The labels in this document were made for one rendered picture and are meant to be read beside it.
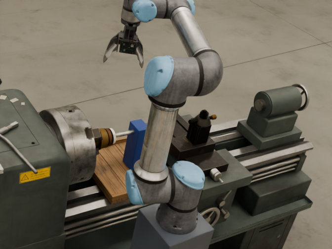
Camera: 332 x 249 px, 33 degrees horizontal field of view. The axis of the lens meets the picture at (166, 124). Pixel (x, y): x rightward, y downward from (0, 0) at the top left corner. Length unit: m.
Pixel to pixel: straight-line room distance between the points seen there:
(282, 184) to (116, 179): 1.00
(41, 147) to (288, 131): 1.51
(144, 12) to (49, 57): 3.35
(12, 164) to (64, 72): 3.11
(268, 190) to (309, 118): 2.26
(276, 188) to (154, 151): 1.39
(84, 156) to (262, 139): 1.10
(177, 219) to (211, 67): 0.58
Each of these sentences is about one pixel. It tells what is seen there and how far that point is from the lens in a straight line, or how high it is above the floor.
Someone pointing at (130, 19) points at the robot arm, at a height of 1.65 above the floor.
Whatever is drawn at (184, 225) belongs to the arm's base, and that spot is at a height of 1.14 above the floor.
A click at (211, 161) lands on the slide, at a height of 0.97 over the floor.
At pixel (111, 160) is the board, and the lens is 2.57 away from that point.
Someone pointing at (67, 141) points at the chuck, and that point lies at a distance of 2.13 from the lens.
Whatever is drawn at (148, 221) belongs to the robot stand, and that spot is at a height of 1.10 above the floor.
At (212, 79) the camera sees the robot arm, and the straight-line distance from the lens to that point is 1.63.
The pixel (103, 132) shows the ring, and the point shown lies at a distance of 2.33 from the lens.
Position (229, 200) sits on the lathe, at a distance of 2.73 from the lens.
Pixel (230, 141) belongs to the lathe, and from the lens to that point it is 2.96.
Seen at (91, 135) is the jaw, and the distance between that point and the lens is 2.18.
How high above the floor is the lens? 2.46
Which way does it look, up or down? 33 degrees down
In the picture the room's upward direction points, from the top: 13 degrees clockwise
